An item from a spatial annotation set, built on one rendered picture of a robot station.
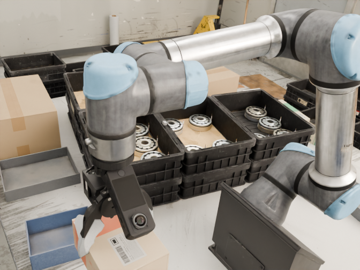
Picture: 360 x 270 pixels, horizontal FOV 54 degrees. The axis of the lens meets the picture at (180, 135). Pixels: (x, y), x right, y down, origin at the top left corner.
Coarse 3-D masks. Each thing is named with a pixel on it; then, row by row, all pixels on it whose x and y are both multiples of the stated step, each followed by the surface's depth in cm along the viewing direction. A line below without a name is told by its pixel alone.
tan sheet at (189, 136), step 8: (184, 120) 162; (184, 128) 156; (184, 136) 150; (192, 136) 151; (200, 136) 151; (208, 136) 152; (216, 136) 153; (184, 144) 145; (192, 144) 146; (200, 144) 146; (208, 144) 147
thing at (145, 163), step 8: (80, 112) 140; (80, 120) 136; (160, 120) 140; (168, 136) 132; (176, 144) 129; (184, 152) 123; (144, 160) 117; (152, 160) 117; (160, 160) 119; (168, 160) 120; (176, 160) 122; (136, 168) 116
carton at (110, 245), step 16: (112, 224) 67; (96, 240) 64; (112, 240) 64; (128, 240) 64; (144, 240) 64; (96, 256) 61; (112, 256) 61; (128, 256) 61; (144, 256) 61; (160, 256) 62
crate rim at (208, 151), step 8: (208, 96) 162; (216, 104) 156; (224, 112) 150; (232, 120) 145; (168, 128) 136; (240, 128) 141; (176, 136) 131; (232, 144) 130; (240, 144) 131; (248, 144) 132; (192, 152) 123; (200, 152) 124; (208, 152) 126; (216, 152) 128
